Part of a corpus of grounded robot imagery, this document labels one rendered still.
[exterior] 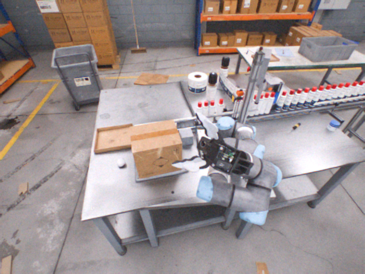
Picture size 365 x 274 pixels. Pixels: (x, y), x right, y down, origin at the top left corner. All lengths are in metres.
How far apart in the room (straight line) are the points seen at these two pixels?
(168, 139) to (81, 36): 3.86
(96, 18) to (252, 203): 4.39
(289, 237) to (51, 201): 2.47
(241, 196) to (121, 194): 0.90
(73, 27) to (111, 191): 3.86
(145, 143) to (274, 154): 0.99
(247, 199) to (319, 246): 1.81
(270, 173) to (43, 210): 2.34
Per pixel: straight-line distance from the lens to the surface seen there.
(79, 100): 3.62
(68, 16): 4.74
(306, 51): 3.64
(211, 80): 1.80
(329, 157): 1.84
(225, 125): 1.33
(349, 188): 2.98
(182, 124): 1.66
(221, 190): 0.61
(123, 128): 1.77
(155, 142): 1.18
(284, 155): 1.67
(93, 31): 4.70
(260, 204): 0.63
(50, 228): 2.46
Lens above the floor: 1.95
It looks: 44 degrees down
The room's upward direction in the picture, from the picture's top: straight up
